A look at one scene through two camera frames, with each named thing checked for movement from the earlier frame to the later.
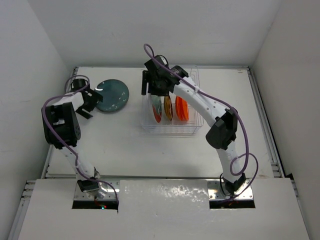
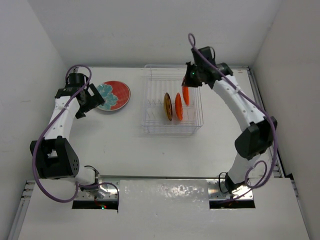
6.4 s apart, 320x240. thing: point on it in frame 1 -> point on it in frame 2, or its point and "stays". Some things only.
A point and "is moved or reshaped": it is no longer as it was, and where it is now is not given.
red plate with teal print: x=156 y=105 -> x=116 y=94
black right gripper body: x=154 y=88 -> x=193 y=78
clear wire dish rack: x=165 y=126 stays
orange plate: x=179 y=108 stays
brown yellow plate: x=168 y=107 stays
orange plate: x=185 y=110 is moved or reshaped
